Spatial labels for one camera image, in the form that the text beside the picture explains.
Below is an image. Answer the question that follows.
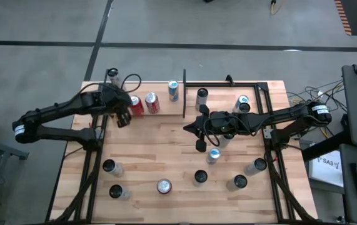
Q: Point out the silver slim can black lid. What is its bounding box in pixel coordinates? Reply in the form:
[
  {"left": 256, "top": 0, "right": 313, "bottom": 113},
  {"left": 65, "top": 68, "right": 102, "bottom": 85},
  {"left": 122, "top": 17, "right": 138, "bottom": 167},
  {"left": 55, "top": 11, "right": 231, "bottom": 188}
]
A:
[
  {"left": 102, "top": 158, "right": 125, "bottom": 178},
  {"left": 226, "top": 174, "right": 248, "bottom": 193},
  {"left": 109, "top": 184, "right": 132, "bottom": 201},
  {"left": 243, "top": 157, "right": 268, "bottom": 177}
]

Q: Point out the red zero sugar cola can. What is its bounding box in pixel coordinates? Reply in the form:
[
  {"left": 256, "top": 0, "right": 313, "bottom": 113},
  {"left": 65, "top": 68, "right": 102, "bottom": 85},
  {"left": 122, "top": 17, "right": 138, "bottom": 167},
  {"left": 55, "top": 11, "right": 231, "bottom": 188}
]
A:
[{"left": 156, "top": 178, "right": 173, "bottom": 195}]

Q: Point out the black braided cable sleeve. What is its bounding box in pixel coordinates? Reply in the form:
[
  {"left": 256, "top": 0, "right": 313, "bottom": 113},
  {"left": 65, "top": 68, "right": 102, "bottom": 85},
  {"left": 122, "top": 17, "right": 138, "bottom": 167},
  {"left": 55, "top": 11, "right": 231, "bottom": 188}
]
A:
[
  {"left": 51, "top": 168, "right": 103, "bottom": 223},
  {"left": 267, "top": 156, "right": 318, "bottom": 223}
]

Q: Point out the silver slim can green print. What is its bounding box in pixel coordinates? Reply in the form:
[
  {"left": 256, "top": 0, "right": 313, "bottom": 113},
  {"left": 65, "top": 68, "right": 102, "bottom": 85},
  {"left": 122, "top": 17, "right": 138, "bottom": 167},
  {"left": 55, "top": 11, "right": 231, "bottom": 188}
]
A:
[{"left": 107, "top": 67, "right": 123, "bottom": 88}]

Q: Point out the grey metal side table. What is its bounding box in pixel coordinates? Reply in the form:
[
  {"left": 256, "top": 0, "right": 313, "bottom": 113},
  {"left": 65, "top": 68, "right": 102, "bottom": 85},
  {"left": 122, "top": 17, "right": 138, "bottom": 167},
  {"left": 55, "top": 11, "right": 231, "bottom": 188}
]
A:
[{"left": 0, "top": 134, "right": 30, "bottom": 225}]

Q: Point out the silver Celsius Arctic Vibe can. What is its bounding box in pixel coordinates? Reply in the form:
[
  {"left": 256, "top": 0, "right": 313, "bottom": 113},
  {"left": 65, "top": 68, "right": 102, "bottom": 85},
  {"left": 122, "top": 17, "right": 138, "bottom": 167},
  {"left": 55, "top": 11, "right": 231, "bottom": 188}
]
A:
[
  {"left": 195, "top": 87, "right": 209, "bottom": 112},
  {"left": 193, "top": 169, "right": 209, "bottom": 188}
]

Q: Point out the yellow floor cable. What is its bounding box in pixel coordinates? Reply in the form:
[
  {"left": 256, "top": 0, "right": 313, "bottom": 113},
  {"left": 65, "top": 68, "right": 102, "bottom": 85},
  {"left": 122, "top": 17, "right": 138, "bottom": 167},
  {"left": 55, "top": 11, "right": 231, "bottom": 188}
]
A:
[
  {"left": 270, "top": 0, "right": 287, "bottom": 16},
  {"left": 290, "top": 81, "right": 344, "bottom": 140}
]

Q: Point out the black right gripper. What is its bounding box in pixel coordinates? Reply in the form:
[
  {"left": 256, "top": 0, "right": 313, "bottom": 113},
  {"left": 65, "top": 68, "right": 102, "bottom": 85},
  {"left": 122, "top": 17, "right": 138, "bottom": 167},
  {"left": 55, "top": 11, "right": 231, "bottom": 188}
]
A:
[{"left": 183, "top": 104, "right": 240, "bottom": 153}]

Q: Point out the red Coca-Cola can white script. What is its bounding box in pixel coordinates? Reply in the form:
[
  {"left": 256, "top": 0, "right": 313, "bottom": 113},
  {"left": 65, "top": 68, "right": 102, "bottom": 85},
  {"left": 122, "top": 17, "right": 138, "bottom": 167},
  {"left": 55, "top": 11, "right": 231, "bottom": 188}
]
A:
[{"left": 144, "top": 92, "right": 161, "bottom": 114}]

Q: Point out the black aluminium table frame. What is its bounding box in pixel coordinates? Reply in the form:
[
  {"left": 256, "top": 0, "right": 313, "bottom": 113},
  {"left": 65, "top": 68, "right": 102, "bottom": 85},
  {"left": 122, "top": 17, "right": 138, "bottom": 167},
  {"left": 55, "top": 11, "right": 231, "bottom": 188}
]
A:
[{"left": 71, "top": 69, "right": 296, "bottom": 223}]

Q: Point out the raised wooden shelf board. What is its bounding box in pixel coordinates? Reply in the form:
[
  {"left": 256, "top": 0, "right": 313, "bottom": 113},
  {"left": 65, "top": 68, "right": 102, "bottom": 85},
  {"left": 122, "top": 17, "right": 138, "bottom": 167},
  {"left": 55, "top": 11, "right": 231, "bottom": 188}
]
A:
[{"left": 109, "top": 81, "right": 186, "bottom": 118}]

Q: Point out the black desk leg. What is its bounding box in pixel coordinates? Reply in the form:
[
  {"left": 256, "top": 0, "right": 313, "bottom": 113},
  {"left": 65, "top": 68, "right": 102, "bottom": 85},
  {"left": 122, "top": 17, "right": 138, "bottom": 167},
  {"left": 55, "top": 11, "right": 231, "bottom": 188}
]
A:
[{"left": 301, "top": 129, "right": 346, "bottom": 162}]

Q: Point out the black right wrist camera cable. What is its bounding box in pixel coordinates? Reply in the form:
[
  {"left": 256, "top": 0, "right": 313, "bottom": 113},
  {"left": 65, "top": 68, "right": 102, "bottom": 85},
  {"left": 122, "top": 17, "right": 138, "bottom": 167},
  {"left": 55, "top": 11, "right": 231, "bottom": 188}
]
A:
[{"left": 202, "top": 116, "right": 221, "bottom": 148}]

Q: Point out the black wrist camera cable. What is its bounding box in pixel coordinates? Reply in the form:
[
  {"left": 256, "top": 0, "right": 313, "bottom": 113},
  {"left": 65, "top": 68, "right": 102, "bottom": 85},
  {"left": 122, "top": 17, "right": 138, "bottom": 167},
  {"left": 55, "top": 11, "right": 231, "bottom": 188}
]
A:
[
  {"left": 120, "top": 73, "right": 143, "bottom": 94},
  {"left": 202, "top": 116, "right": 221, "bottom": 148}
]

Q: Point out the black left wrist camera cable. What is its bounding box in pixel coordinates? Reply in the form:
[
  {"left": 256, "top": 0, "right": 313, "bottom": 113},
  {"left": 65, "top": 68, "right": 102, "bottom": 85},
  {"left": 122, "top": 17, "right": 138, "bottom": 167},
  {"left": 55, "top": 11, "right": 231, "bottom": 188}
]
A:
[{"left": 120, "top": 73, "right": 143, "bottom": 94}]

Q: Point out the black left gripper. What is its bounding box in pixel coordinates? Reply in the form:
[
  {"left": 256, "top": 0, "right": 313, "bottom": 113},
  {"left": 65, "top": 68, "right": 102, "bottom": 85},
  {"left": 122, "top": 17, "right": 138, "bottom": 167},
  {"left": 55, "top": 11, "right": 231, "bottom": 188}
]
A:
[{"left": 98, "top": 83, "right": 133, "bottom": 128}]

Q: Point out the white paper sheet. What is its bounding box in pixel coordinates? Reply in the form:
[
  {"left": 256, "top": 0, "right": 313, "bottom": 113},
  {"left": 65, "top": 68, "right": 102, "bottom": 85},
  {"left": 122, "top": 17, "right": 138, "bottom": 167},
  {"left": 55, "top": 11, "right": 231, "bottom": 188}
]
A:
[{"left": 308, "top": 149, "right": 344, "bottom": 188}]

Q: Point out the silver Celsius can yellow print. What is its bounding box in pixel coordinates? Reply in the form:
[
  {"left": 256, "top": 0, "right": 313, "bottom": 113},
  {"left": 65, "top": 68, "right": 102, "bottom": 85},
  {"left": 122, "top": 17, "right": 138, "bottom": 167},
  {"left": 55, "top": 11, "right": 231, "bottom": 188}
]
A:
[{"left": 217, "top": 134, "right": 234, "bottom": 149}]

